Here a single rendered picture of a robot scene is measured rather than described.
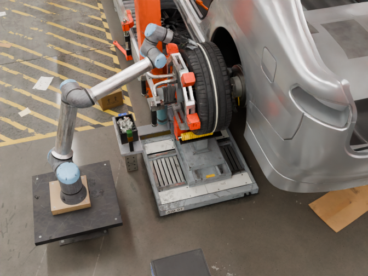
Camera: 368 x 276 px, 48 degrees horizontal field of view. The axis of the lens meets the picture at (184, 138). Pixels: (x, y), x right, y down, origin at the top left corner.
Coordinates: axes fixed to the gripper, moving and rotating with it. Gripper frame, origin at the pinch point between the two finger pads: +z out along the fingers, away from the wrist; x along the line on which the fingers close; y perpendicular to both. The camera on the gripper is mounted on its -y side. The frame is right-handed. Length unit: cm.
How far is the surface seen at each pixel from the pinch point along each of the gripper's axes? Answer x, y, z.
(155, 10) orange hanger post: 6.7, -28.1, -26.5
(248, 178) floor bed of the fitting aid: -85, 18, 87
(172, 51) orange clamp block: -12.9, -13.5, -8.6
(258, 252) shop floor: -110, 76, 82
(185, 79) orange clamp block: -16.1, 27.0, -8.5
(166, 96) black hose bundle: -32.9, 21.9, -13.6
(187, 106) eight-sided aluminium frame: -33.1, 28.9, -0.2
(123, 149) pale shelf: -95, -1, -17
